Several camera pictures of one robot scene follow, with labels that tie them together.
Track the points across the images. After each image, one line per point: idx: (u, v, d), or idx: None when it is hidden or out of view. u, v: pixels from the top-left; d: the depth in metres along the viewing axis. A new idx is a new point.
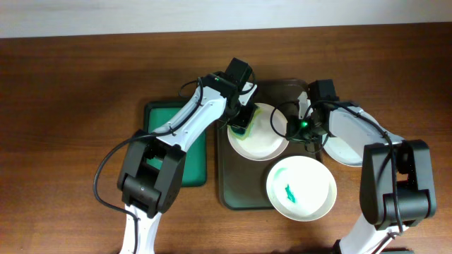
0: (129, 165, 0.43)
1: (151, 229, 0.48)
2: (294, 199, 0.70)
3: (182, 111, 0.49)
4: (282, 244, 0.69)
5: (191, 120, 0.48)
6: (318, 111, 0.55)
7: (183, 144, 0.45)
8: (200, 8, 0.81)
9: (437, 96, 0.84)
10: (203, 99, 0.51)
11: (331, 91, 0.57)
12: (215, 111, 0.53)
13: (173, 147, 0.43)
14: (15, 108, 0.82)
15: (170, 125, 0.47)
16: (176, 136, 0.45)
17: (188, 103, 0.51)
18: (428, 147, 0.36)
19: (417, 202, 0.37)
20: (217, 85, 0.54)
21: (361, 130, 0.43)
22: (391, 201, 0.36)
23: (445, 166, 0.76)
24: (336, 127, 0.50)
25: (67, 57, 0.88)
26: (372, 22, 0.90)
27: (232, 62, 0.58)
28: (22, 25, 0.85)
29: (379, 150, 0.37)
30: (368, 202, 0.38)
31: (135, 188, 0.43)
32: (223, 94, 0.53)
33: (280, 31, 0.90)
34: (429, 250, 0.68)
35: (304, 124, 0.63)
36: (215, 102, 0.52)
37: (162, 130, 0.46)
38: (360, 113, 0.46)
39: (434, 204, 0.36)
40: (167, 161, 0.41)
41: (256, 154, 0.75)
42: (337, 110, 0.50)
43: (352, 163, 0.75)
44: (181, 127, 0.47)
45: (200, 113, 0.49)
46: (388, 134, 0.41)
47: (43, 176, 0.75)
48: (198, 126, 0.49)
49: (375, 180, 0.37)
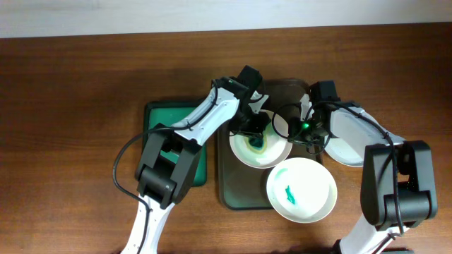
0: (147, 156, 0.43)
1: (161, 222, 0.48)
2: (293, 200, 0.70)
3: (200, 109, 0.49)
4: (282, 244, 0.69)
5: (208, 118, 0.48)
6: (318, 111, 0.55)
7: (200, 138, 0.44)
8: (200, 8, 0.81)
9: (438, 96, 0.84)
10: (218, 99, 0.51)
11: (332, 92, 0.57)
12: (232, 109, 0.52)
13: (189, 140, 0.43)
14: (16, 108, 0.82)
15: (188, 120, 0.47)
16: (193, 131, 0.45)
17: (203, 102, 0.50)
18: (429, 149, 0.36)
19: (417, 202, 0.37)
20: (231, 86, 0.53)
21: (361, 128, 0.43)
22: (392, 202, 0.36)
23: (445, 166, 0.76)
24: (336, 127, 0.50)
25: (68, 56, 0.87)
26: (373, 22, 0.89)
27: (244, 68, 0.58)
28: (22, 25, 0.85)
29: (380, 150, 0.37)
30: (369, 202, 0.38)
31: (152, 178, 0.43)
32: (236, 94, 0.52)
33: (280, 31, 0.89)
34: (429, 250, 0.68)
35: (305, 125, 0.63)
36: (230, 103, 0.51)
37: (179, 125, 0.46)
38: (361, 114, 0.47)
39: (435, 205, 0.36)
40: (184, 152, 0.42)
41: (256, 156, 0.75)
42: (339, 111, 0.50)
43: (352, 163, 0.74)
44: (198, 124, 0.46)
45: (216, 113, 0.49)
46: (390, 135, 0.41)
47: (43, 176, 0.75)
48: (212, 126, 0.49)
49: (375, 180, 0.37)
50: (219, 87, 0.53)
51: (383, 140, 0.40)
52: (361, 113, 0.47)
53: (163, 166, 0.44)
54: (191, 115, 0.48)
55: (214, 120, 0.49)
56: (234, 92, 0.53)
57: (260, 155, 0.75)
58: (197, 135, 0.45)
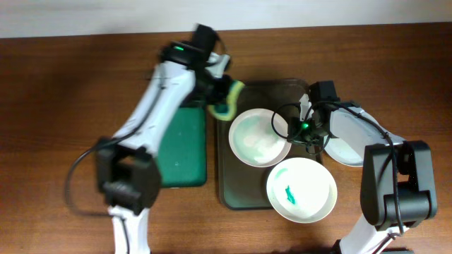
0: (100, 174, 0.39)
1: (141, 225, 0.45)
2: (293, 200, 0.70)
3: (147, 100, 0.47)
4: (282, 244, 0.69)
5: (158, 107, 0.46)
6: (318, 111, 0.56)
7: (150, 140, 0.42)
8: (200, 8, 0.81)
9: (438, 96, 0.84)
10: (166, 80, 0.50)
11: (332, 92, 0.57)
12: (186, 85, 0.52)
13: (138, 148, 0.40)
14: (15, 108, 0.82)
15: (133, 123, 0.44)
16: (143, 134, 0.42)
17: (151, 89, 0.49)
18: (429, 148, 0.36)
19: (417, 202, 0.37)
20: (181, 53, 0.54)
21: (361, 128, 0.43)
22: (392, 202, 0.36)
23: (445, 166, 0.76)
24: (336, 126, 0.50)
25: (67, 56, 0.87)
26: (373, 21, 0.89)
27: (196, 28, 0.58)
28: (22, 24, 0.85)
29: (380, 151, 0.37)
30: (369, 202, 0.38)
31: (116, 192, 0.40)
32: (188, 61, 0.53)
33: (280, 30, 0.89)
34: (429, 250, 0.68)
35: (304, 125, 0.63)
36: (180, 80, 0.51)
37: (124, 132, 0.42)
38: (361, 113, 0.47)
39: (435, 205, 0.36)
40: (137, 163, 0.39)
41: (256, 156, 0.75)
42: (338, 111, 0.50)
43: (353, 162, 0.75)
44: (147, 122, 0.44)
45: (167, 97, 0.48)
46: (390, 135, 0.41)
47: (43, 176, 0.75)
48: (165, 118, 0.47)
49: (375, 180, 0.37)
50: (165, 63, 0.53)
51: (382, 140, 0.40)
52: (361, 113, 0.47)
53: (120, 177, 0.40)
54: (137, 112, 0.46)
55: (167, 108, 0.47)
56: (186, 63, 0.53)
57: (260, 154, 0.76)
58: (149, 137, 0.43)
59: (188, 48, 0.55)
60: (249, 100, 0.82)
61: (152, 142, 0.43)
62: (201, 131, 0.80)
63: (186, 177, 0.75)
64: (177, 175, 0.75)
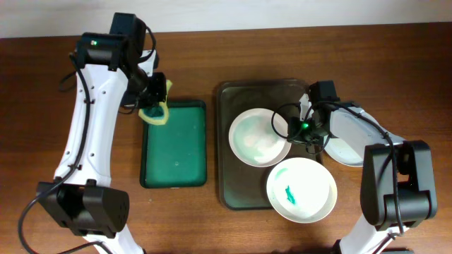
0: (58, 216, 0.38)
1: (121, 243, 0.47)
2: (293, 200, 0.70)
3: (76, 123, 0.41)
4: (282, 244, 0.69)
5: (92, 128, 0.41)
6: (318, 111, 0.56)
7: (94, 170, 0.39)
8: (200, 8, 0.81)
9: (438, 96, 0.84)
10: (90, 90, 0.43)
11: (332, 92, 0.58)
12: (119, 87, 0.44)
13: (86, 184, 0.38)
14: (15, 108, 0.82)
15: (70, 157, 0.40)
16: (84, 166, 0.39)
17: (78, 108, 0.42)
18: (429, 148, 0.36)
19: (417, 202, 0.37)
20: (99, 49, 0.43)
21: (361, 128, 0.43)
22: (392, 202, 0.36)
23: (445, 166, 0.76)
24: (336, 126, 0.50)
25: (68, 57, 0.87)
26: (373, 22, 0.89)
27: (114, 17, 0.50)
28: (23, 25, 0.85)
29: (380, 151, 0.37)
30: (369, 202, 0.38)
31: (82, 227, 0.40)
32: (112, 55, 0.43)
33: (280, 31, 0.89)
34: (429, 250, 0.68)
35: (304, 125, 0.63)
36: (106, 85, 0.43)
37: (65, 169, 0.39)
38: (361, 114, 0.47)
39: (435, 205, 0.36)
40: (87, 201, 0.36)
41: (256, 156, 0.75)
42: (337, 111, 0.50)
43: (352, 163, 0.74)
44: (85, 150, 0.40)
45: (98, 113, 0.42)
46: (390, 135, 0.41)
47: (43, 176, 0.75)
48: (104, 137, 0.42)
49: (375, 180, 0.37)
50: (85, 65, 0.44)
51: (381, 140, 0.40)
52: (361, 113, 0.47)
53: (79, 212, 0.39)
54: (70, 140, 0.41)
55: (103, 127, 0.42)
56: (109, 61, 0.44)
57: (260, 154, 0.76)
58: (93, 167, 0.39)
59: (109, 37, 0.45)
60: (250, 100, 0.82)
61: (97, 173, 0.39)
62: (201, 132, 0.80)
63: (186, 177, 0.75)
64: (177, 175, 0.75)
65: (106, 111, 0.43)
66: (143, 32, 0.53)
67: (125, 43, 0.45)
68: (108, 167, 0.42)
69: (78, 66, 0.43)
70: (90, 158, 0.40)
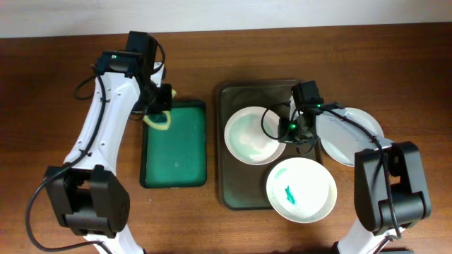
0: (60, 207, 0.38)
1: (121, 244, 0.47)
2: (293, 200, 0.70)
3: (91, 118, 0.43)
4: (283, 244, 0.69)
5: (106, 122, 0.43)
6: (304, 114, 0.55)
7: (103, 159, 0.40)
8: (200, 8, 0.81)
9: (438, 96, 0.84)
10: (106, 91, 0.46)
11: (313, 92, 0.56)
12: (132, 92, 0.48)
13: (94, 168, 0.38)
14: (16, 109, 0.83)
15: (81, 145, 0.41)
16: (94, 154, 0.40)
17: (93, 104, 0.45)
18: (417, 150, 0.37)
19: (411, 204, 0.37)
20: (117, 61, 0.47)
21: (347, 132, 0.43)
22: (387, 207, 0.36)
23: (445, 166, 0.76)
24: (323, 130, 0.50)
25: (68, 57, 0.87)
26: (373, 22, 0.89)
27: (128, 35, 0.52)
28: (23, 25, 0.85)
29: (370, 157, 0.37)
30: (363, 207, 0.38)
31: (81, 221, 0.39)
32: (129, 65, 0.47)
33: (281, 31, 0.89)
34: (429, 250, 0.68)
35: (292, 126, 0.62)
36: (123, 89, 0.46)
37: (75, 155, 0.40)
38: (346, 116, 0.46)
39: (429, 205, 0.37)
40: (93, 186, 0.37)
41: (251, 157, 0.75)
42: (322, 114, 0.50)
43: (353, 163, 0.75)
44: (97, 140, 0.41)
45: (112, 109, 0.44)
46: (378, 139, 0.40)
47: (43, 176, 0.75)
48: (115, 131, 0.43)
49: (369, 188, 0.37)
50: (104, 73, 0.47)
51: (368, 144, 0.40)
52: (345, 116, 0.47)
53: (82, 204, 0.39)
54: (84, 131, 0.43)
55: (115, 122, 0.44)
56: (125, 72, 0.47)
57: (255, 154, 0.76)
58: (102, 156, 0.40)
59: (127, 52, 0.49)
60: (249, 101, 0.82)
61: (105, 160, 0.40)
62: (201, 132, 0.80)
63: (184, 177, 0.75)
64: (177, 175, 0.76)
65: (119, 109, 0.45)
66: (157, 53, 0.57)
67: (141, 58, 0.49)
68: (114, 160, 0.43)
69: (99, 73, 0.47)
70: (102, 147, 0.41)
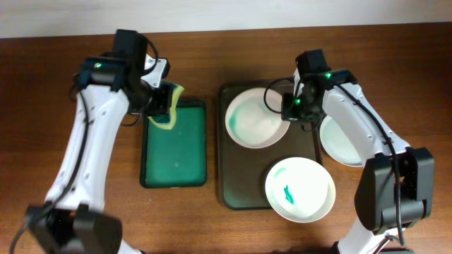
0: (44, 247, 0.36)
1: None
2: (292, 200, 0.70)
3: (73, 143, 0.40)
4: (282, 244, 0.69)
5: (89, 149, 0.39)
6: (309, 83, 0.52)
7: (88, 195, 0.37)
8: (200, 8, 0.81)
9: (438, 95, 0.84)
10: (91, 113, 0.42)
11: (322, 60, 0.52)
12: (119, 106, 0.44)
13: (80, 207, 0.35)
14: (16, 108, 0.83)
15: (63, 179, 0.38)
16: (76, 191, 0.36)
17: (76, 128, 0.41)
18: (432, 159, 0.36)
19: (414, 208, 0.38)
20: (100, 71, 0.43)
21: (361, 122, 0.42)
22: (391, 211, 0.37)
23: (445, 166, 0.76)
24: (329, 104, 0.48)
25: (68, 57, 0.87)
26: (373, 22, 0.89)
27: (116, 33, 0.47)
28: (24, 25, 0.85)
29: (382, 164, 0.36)
30: (366, 209, 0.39)
31: None
32: (115, 77, 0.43)
33: (281, 31, 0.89)
34: (429, 250, 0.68)
35: (296, 101, 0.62)
36: (108, 107, 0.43)
37: (57, 190, 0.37)
38: (360, 100, 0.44)
39: (429, 210, 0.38)
40: (78, 227, 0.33)
41: (250, 142, 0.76)
42: (333, 90, 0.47)
43: (352, 163, 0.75)
44: (80, 171, 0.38)
45: (97, 132, 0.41)
46: (393, 139, 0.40)
47: (43, 176, 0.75)
48: (101, 156, 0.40)
49: (377, 193, 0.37)
50: (87, 87, 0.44)
51: (381, 146, 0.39)
52: (359, 97, 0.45)
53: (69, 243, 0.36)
54: (66, 160, 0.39)
55: (100, 148, 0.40)
56: (110, 84, 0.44)
57: (256, 140, 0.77)
58: (86, 189, 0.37)
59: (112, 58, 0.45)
60: None
61: (90, 195, 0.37)
62: (201, 132, 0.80)
63: (184, 177, 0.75)
64: (177, 175, 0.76)
65: (104, 132, 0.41)
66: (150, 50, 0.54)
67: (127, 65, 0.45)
68: (102, 192, 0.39)
69: (81, 88, 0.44)
70: (85, 180, 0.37)
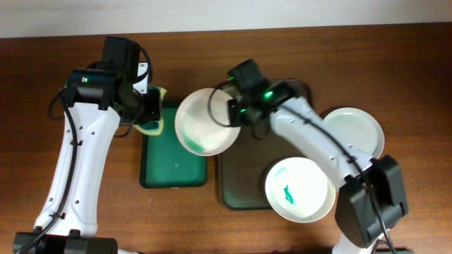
0: None
1: None
2: (292, 200, 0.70)
3: (62, 167, 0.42)
4: (282, 244, 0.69)
5: (78, 174, 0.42)
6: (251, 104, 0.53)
7: (78, 220, 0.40)
8: (200, 8, 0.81)
9: (438, 96, 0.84)
10: (79, 132, 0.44)
11: (256, 73, 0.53)
12: (109, 125, 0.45)
13: (70, 235, 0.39)
14: (15, 109, 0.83)
15: (54, 204, 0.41)
16: (66, 216, 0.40)
17: (65, 149, 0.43)
18: (397, 166, 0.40)
19: (393, 212, 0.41)
20: (87, 87, 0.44)
21: (318, 144, 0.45)
22: (376, 224, 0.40)
23: (445, 166, 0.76)
24: (279, 127, 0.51)
25: (68, 57, 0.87)
26: (373, 22, 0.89)
27: (104, 47, 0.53)
28: (23, 25, 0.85)
29: (355, 191, 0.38)
30: (353, 230, 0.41)
31: None
32: (104, 92, 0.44)
33: (281, 31, 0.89)
34: (429, 250, 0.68)
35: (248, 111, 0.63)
36: (96, 125, 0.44)
37: (48, 216, 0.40)
38: (308, 118, 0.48)
39: (406, 206, 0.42)
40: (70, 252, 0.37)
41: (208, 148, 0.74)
42: (280, 111, 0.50)
43: None
44: (70, 197, 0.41)
45: (85, 154, 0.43)
46: (355, 155, 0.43)
47: (44, 176, 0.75)
48: (90, 180, 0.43)
49: (359, 217, 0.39)
50: (74, 104, 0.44)
51: (346, 166, 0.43)
52: (307, 113, 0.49)
53: None
54: (56, 185, 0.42)
55: (90, 170, 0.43)
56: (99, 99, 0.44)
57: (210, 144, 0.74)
58: (76, 214, 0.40)
59: (100, 73, 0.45)
60: None
61: (82, 221, 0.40)
62: None
63: (184, 177, 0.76)
64: (178, 175, 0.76)
65: (93, 152, 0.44)
66: (136, 56, 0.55)
67: (116, 79, 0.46)
68: (94, 214, 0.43)
69: (67, 104, 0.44)
70: (75, 204, 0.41)
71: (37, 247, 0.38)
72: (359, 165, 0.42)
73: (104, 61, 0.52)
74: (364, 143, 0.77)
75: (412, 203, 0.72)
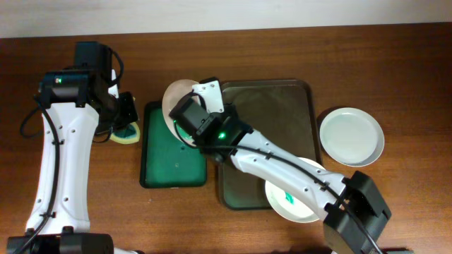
0: None
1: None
2: (291, 200, 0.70)
3: (47, 167, 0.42)
4: (282, 244, 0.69)
5: (63, 173, 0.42)
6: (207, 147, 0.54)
7: (69, 218, 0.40)
8: (200, 8, 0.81)
9: (438, 96, 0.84)
10: (58, 131, 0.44)
11: (201, 113, 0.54)
12: (88, 121, 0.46)
13: (63, 232, 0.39)
14: (15, 109, 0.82)
15: (42, 205, 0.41)
16: (57, 215, 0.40)
17: (46, 149, 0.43)
18: (367, 180, 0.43)
19: (378, 221, 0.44)
20: (62, 86, 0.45)
21: (288, 178, 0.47)
22: (366, 241, 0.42)
23: (445, 166, 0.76)
24: (246, 168, 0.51)
25: (66, 56, 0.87)
26: (373, 22, 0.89)
27: (75, 51, 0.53)
28: (22, 25, 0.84)
29: (338, 219, 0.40)
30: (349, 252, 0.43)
31: None
32: (78, 90, 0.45)
33: (281, 31, 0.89)
34: (429, 250, 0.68)
35: None
36: (75, 123, 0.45)
37: (38, 217, 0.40)
38: (269, 152, 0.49)
39: (388, 210, 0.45)
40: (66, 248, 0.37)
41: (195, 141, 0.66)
42: (238, 152, 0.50)
43: (352, 163, 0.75)
44: (58, 195, 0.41)
45: (68, 152, 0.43)
46: (325, 177, 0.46)
47: None
48: (76, 177, 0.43)
49: (350, 243, 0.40)
50: (51, 104, 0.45)
51: (321, 194, 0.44)
52: (265, 146, 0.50)
53: None
54: (42, 185, 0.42)
55: (75, 167, 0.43)
56: (76, 98, 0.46)
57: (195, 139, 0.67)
58: (67, 212, 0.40)
59: (73, 72, 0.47)
60: (250, 100, 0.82)
61: (73, 219, 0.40)
62: None
63: (184, 177, 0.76)
64: (178, 175, 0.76)
65: (76, 149, 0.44)
66: (109, 58, 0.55)
67: (90, 77, 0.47)
68: (85, 212, 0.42)
69: (44, 106, 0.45)
70: (65, 202, 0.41)
71: (30, 250, 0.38)
72: (333, 188, 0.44)
73: (77, 65, 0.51)
74: (362, 144, 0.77)
75: (412, 203, 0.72)
